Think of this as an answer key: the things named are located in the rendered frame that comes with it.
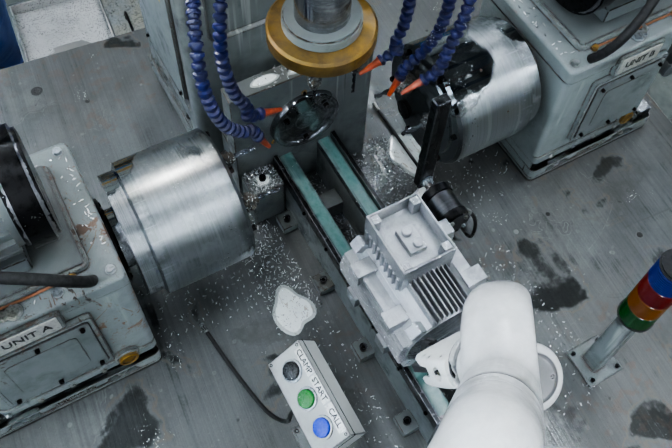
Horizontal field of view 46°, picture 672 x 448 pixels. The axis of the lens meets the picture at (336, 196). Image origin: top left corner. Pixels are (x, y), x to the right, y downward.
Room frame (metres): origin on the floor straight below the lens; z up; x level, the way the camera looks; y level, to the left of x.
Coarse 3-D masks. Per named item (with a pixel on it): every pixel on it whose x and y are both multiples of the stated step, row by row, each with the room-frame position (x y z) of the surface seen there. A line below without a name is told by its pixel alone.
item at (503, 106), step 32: (448, 32) 1.07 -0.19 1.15; (480, 32) 1.06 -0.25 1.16; (512, 32) 1.08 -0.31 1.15; (480, 64) 0.99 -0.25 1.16; (512, 64) 1.00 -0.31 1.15; (416, 96) 0.99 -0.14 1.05; (480, 96) 0.93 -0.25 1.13; (512, 96) 0.95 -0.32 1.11; (416, 128) 0.90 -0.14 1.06; (448, 128) 0.90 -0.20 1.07; (480, 128) 0.90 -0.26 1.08; (512, 128) 0.94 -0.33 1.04; (448, 160) 0.89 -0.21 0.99
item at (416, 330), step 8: (352, 240) 0.64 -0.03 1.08; (360, 240) 0.64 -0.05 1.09; (352, 248) 0.63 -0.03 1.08; (360, 248) 0.63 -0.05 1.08; (408, 328) 0.49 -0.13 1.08; (416, 328) 0.49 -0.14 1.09; (424, 328) 0.49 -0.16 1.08; (408, 336) 0.48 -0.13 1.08; (416, 336) 0.48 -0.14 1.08; (408, 360) 0.48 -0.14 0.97
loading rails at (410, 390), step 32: (288, 160) 0.91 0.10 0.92; (320, 160) 0.95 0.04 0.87; (352, 160) 0.91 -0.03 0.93; (288, 192) 0.85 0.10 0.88; (352, 192) 0.84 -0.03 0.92; (288, 224) 0.81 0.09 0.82; (320, 224) 0.76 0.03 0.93; (352, 224) 0.83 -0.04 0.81; (320, 256) 0.73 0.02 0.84; (320, 288) 0.67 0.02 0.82; (416, 384) 0.45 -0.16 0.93; (416, 416) 0.42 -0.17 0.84
